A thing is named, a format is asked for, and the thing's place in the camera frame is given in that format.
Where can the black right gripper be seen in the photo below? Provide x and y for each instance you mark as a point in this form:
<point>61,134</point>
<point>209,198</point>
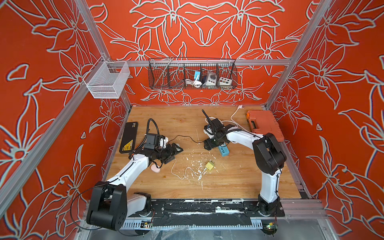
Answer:
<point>208,145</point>

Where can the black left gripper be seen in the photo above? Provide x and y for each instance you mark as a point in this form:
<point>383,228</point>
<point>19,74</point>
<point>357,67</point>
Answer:
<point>171,154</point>

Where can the blue usb charger hub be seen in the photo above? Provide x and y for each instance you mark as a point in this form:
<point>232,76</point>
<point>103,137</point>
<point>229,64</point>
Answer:
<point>224,151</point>

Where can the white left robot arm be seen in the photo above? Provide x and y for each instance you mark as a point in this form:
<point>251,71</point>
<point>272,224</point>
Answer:
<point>109,205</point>

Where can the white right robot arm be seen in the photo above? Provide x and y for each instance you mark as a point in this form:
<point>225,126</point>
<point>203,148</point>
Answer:
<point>269,157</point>

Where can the pink oval earbud case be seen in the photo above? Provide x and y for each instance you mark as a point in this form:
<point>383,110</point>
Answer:
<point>155,169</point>

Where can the yellow plug adapter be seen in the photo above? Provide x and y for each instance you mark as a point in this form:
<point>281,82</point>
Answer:
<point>209,165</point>

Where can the orange plastic tool case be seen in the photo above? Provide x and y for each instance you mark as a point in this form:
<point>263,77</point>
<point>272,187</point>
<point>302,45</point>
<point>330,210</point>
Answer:
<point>263,122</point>

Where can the black flat tool case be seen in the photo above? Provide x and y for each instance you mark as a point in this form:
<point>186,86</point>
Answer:
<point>128,141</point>

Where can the white socket cube in basket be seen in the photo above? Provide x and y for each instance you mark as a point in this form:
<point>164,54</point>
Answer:
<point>225,82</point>

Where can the white power strip in basket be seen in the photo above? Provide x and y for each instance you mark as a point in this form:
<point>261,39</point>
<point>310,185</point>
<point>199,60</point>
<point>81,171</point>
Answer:
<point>211,79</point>

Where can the blue box in basket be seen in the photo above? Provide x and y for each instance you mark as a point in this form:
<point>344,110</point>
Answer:
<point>197,76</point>

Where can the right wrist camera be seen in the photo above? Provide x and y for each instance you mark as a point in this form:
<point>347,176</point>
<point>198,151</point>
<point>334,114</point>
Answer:
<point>214,128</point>

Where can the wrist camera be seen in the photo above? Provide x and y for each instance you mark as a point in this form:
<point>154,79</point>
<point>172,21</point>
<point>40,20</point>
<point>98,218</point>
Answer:
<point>155,142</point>
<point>214,128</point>

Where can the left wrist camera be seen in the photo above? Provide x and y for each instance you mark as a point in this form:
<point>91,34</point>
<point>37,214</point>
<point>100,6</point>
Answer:
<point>155,142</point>

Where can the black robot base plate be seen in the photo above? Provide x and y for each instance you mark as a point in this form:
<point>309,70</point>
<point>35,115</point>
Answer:
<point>203,214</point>

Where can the black wire wall basket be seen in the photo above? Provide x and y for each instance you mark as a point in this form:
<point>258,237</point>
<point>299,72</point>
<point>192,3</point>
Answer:
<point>177,73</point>

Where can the clear plastic wall bin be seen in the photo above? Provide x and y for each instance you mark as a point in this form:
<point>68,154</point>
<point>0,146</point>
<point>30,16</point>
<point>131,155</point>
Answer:
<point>104,83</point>

